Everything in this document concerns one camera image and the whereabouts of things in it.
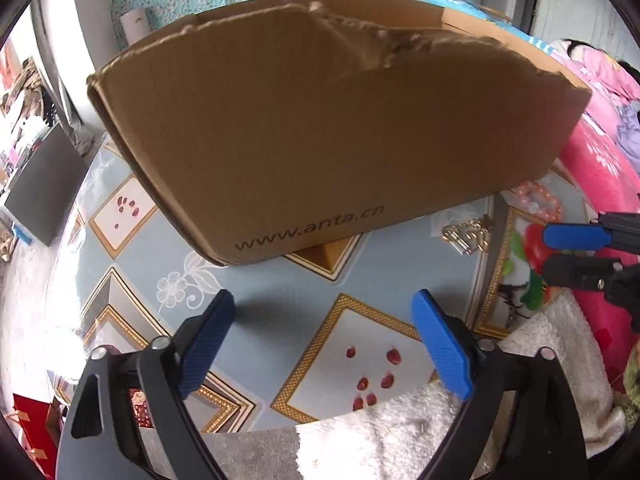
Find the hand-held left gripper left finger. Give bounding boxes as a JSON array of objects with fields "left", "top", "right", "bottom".
[{"left": 56, "top": 288, "right": 237, "bottom": 480}]

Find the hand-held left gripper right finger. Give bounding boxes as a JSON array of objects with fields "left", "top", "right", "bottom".
[{"left": 411, "top": 288, "right": 591, "bottom": 480}]

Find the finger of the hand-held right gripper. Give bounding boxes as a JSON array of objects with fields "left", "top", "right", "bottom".
[
  {"left": 541, "top": 255, "right": 623, "bottom": 291},
  {"left": 542, "top": 212, "right": 640, "bottom": 256}
]

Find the pink bead bracelet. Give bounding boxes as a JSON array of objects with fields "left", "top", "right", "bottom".
[{"left": 515, "top": 181, "right": 562, "bottom": 222}]

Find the gold chain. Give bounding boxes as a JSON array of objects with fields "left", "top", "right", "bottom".
[{"left": 441, "top": 216, "right": 493, "bottom": 257}]

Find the brown cardboard box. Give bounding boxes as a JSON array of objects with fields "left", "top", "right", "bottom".
[{"left": 86, "top": 0, "right": 593, "bottom": 268}]

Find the pink floral blanket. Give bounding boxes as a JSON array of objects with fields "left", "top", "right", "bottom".
[{"left": 552, "top": 100, "right": 640, "bottom": 391}]

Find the fruit print tablecloth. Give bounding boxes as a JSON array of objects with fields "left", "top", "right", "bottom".
[{"left": 50, "top": 135, "right": 601, "bottom": 436}]

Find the cartoon print quilt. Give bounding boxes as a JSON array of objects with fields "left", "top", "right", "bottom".
[{"left": 547, "top": 37, "right": 640, "bottom": 161}]

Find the red gift bag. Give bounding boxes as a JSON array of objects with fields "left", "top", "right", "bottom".
[{"left": 10, "top": 394, "right": 60, "bottom": 466}]

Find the dark grey cabinet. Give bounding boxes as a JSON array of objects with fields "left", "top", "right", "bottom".
[{"left": 4, "top": 122, "right": 90, "bottom": 247}]

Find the white paper roll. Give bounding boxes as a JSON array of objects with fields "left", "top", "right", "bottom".
[{"left": 119, "top": 7, "right": 151, "bottom": 48}]

